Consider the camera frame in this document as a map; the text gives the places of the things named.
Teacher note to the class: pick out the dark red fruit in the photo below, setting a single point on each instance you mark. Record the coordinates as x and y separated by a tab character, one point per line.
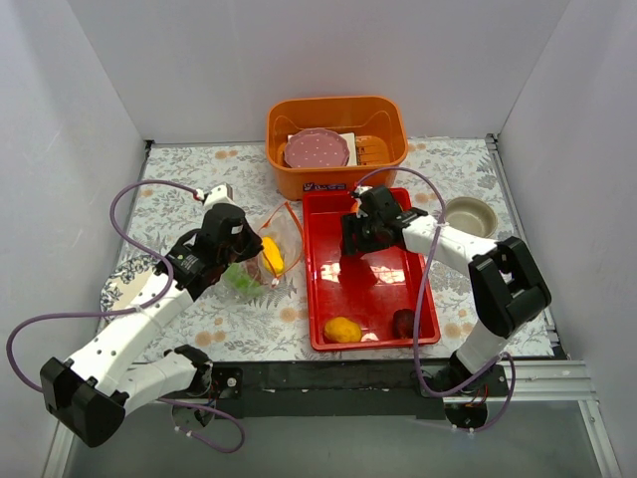
403	324

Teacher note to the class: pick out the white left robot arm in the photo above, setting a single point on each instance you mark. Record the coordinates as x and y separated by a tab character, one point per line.
96	387

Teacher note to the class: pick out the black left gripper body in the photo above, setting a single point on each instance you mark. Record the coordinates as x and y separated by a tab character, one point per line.
247	244

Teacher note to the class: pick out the blue floral plate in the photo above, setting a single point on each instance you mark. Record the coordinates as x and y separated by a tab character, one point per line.
126	282

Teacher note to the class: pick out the green lettuce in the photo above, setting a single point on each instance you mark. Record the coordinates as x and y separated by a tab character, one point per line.
237	280

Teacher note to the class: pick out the yellow lemon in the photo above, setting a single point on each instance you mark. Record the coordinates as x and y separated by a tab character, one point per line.
342	330

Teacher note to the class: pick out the purple grape bunch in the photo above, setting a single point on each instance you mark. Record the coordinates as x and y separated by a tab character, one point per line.
253	270

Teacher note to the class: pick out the clear zip top bag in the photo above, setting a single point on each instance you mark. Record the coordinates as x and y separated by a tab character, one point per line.
283	225

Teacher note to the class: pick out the orange plastic bin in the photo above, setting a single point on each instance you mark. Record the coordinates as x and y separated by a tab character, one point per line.
330	143

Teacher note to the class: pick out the floral tablecloth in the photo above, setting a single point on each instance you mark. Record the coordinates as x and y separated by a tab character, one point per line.
275	326

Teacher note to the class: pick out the pink dotted plate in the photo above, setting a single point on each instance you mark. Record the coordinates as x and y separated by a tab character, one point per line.
317	149

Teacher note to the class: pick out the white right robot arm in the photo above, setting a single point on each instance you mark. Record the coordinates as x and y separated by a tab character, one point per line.
508	288

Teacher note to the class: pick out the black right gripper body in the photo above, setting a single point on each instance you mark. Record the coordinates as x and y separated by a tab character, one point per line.
351	239

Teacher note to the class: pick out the red plastic tray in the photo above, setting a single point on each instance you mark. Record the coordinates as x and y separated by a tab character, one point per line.
366	290

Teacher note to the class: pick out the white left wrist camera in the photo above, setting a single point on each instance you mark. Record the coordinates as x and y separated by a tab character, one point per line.
222	193

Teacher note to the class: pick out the yellow corn cob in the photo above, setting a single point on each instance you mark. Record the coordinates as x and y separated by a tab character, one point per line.
272	257

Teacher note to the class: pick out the beige ceramic bowl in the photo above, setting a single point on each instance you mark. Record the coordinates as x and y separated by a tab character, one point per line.
472	216

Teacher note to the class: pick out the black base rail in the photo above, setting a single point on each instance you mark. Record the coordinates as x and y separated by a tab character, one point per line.
321	388

